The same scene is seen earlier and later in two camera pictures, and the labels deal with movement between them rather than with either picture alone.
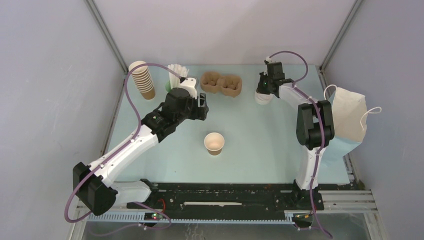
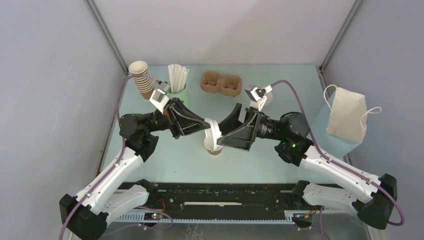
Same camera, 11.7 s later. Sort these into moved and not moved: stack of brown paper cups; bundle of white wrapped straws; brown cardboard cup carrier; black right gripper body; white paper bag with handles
Moved: black right gripper body
Not moved: stack of brown paper cups; brown cardboard cup carrier; bundle of white wrapped straws; white paper bag with handles
